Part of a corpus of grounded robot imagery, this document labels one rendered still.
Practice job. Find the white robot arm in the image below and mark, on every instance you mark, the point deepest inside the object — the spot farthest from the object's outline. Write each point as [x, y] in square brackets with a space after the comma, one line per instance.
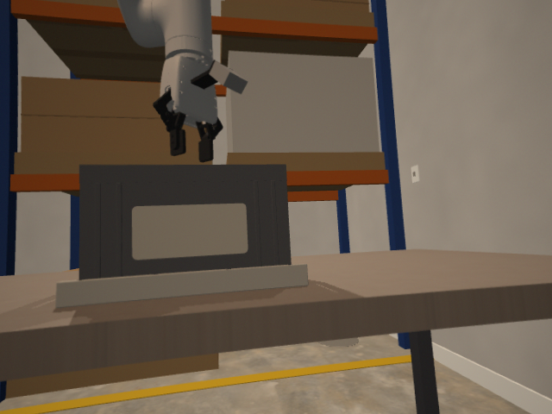
[185, 25]

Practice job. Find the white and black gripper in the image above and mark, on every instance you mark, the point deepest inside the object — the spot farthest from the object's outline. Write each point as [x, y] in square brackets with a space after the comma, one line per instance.
[191, 101]

